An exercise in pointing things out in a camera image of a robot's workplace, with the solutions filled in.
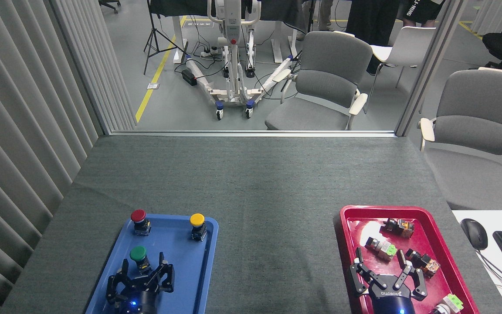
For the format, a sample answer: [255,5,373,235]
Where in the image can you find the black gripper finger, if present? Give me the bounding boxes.
[106,259,136,304]
[146,252,175,294]
[349,248,382,299]
[397,249,428,301]

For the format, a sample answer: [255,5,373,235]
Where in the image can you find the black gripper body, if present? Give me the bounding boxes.
[368,279,416,314]
[118,283,160,314]

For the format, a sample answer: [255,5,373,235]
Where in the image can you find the green push button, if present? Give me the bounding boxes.
[129,246,153,275]

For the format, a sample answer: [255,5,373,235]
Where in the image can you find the yellow push button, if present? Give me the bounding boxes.
[190,213,208,242]

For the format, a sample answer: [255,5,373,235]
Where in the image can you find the red push button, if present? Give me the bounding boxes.
[130,209,152,236]

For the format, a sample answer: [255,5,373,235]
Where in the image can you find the blue plastic tray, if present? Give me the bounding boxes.
[85,213,219,314]

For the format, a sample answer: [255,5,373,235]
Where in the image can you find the red plastic tray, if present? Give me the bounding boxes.
[334,205,480,314]

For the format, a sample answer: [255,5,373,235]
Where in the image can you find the black computer mouse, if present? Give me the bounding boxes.
[460,218,488,251]

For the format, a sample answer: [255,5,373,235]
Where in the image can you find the white desk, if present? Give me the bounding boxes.
[451,210,502,314]

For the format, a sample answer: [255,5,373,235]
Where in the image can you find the grey chair with cream armrests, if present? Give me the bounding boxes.
[417,69,502,211]
[265,31,373,131]

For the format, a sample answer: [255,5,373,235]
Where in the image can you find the white stand on wheels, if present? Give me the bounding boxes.
[185,0,294,120]

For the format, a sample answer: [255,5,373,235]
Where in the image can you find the white chair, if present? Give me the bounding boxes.
[334,26,437,115]

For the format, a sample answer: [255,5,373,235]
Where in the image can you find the black tripod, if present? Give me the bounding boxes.
[143,0,189,75]

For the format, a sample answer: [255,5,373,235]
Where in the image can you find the person in black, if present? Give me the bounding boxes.
[346,0,405,75]

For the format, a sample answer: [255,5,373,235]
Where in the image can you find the black office chair base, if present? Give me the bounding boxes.
[98,0,122,14]

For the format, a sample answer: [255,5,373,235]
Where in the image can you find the black switch with orange block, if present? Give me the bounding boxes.
[405,249,441,278]
[380,218,415,239]

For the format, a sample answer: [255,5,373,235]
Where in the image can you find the white switch with green block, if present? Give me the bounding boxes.
[430,294,464,314]
[365,237,398,261]

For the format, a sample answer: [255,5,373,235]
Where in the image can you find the silver table edge rail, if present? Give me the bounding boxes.
[111,130,397,138]

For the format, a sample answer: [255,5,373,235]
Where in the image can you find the silver post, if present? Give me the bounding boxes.
[396,0,469,137]

